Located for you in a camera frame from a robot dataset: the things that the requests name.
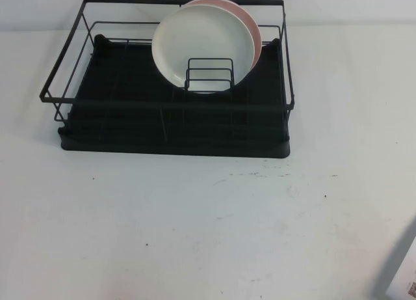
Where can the white round plate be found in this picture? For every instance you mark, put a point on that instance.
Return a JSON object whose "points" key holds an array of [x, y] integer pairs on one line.
{"points": [[201, 36]]}

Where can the pink round plate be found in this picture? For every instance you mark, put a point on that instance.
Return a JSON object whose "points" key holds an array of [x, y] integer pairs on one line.
{"points": [[250, 18]]}

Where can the black plastic drip tray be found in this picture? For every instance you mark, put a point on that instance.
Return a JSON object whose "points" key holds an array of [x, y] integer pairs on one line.
{"points": [[136, 130]]}

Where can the white sheet with label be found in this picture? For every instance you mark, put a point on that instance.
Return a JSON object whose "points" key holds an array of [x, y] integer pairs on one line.
{"points": [[408, 285]]}

